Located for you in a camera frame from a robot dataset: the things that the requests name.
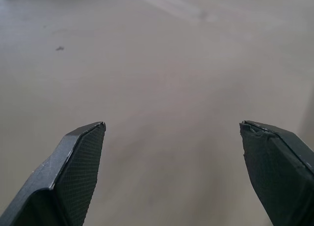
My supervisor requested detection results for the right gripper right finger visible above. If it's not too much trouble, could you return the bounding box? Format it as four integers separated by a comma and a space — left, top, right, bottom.
239, 120, 314, 226

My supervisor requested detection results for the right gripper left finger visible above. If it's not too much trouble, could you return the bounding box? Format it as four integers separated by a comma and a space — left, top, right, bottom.
0, 121, 106, 226

